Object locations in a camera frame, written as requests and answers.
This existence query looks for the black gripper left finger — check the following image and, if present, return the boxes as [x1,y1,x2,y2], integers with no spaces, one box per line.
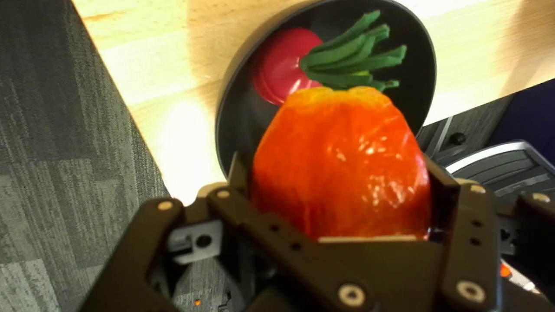
[77,151,374,312]

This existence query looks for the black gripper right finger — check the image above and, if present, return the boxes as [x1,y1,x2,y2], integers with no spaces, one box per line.
[424,156,555,312]

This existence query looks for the orange red bell pepper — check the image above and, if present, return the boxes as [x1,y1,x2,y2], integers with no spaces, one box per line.
[249,85,433,243]

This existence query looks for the red radish with green leaves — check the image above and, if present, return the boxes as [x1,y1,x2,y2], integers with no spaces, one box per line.
[249,9,409,108]

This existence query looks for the black mesh office chair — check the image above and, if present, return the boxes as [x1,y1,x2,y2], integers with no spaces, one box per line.
[443,139,555,201]

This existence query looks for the black plastic bowl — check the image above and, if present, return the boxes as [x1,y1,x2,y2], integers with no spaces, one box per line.
[213,0,438,181]

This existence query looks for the dark blue fabric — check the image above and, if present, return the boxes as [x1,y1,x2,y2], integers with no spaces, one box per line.
[490,77,555,155]

